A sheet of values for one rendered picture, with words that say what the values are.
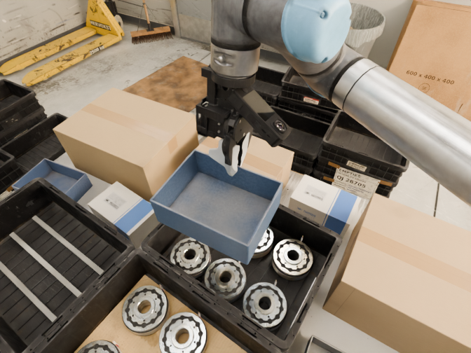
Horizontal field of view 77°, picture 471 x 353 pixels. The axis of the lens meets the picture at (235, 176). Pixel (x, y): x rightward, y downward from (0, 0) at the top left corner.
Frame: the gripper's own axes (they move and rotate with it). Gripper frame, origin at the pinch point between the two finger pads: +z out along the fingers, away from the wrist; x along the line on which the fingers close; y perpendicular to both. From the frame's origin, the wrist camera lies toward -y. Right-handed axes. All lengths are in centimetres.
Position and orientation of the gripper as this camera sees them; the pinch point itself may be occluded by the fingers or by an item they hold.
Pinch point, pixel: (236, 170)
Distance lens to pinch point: 59.8
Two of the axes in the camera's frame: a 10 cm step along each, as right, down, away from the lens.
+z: -0.7, 7.5, 6.6
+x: -5.0, 5.5, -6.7
